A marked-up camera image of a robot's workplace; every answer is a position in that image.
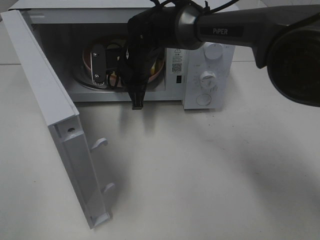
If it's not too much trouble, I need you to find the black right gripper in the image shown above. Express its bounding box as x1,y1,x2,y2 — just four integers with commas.
117,16,163,110

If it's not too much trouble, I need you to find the pink round plate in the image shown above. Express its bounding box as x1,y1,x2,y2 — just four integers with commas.
82,34,165,83

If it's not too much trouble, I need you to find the round white door button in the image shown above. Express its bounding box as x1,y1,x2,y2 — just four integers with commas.
196,93,212,106

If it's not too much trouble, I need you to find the white timer knob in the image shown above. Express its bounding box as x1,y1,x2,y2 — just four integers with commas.
199,70,217,90

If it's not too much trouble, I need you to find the white microwave door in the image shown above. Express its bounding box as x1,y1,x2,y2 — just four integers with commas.
1,10,114,229

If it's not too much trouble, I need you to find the white bread sandwich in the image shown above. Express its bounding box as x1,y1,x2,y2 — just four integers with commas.
105,38,166,81

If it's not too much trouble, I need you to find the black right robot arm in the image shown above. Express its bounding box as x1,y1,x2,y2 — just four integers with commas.
117,0,320,110

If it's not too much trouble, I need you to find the white warning label sticker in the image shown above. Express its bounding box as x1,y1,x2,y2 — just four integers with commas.
169,48,185,75

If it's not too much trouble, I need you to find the white microwave oven body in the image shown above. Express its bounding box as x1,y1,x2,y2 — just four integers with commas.
2,0,235,110

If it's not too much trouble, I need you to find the white upper power knob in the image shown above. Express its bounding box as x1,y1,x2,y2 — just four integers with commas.
203,42,224,60

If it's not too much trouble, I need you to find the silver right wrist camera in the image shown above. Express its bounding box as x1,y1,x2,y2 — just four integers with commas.
90,44,107,87

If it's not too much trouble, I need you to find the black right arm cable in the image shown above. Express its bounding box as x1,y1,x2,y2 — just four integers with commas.
106,0,241,90

